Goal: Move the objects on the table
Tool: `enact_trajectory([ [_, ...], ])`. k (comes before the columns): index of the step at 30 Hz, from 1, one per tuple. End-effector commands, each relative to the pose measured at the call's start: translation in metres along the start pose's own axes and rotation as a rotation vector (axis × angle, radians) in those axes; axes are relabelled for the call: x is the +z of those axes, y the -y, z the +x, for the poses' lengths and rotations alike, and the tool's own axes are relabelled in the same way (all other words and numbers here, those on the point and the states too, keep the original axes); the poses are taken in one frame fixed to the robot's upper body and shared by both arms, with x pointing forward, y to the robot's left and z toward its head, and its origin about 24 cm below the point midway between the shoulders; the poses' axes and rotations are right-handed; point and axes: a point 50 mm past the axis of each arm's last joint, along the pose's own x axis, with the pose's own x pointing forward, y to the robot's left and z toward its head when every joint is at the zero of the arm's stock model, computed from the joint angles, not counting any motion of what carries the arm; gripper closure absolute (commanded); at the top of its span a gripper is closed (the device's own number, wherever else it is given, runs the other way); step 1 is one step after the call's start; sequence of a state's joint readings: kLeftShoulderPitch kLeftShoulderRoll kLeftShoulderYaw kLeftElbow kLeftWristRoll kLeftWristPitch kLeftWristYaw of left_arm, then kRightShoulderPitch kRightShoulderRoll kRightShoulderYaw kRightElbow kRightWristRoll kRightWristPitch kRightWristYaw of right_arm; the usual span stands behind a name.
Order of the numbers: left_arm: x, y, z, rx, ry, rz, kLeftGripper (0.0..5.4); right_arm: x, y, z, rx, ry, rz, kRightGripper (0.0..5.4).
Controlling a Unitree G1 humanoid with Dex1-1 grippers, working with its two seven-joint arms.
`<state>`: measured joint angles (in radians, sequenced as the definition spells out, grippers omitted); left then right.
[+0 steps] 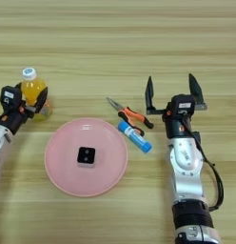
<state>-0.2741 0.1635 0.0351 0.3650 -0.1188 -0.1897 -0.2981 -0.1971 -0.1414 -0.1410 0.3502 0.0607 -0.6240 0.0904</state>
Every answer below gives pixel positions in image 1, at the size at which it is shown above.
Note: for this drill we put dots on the orange black needle-nose pliers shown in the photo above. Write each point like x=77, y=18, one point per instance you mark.
x=135, y=116

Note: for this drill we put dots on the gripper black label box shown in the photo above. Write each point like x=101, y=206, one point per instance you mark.
x=10, y=95
x=183, y=103

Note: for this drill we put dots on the orange juice bottle white cap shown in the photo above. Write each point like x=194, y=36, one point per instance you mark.
x=32, y=87

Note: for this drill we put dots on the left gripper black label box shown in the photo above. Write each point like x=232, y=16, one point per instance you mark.
x=10, y=95

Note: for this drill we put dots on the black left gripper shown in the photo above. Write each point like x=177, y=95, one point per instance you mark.
x=13, y=119

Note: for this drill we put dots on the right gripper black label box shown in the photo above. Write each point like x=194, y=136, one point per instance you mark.
x=183, y=103

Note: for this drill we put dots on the blue glue stick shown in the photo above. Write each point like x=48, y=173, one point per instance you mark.
x=135, y=137

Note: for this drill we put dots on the small black square block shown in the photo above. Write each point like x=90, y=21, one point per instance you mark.
x=86, y=155

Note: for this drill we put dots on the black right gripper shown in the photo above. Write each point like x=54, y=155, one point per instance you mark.
x=178, y=125

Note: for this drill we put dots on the pink round plate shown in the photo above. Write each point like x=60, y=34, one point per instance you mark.
x=66, y=158

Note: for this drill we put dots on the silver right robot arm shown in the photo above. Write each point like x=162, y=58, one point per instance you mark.
x=186, y=171

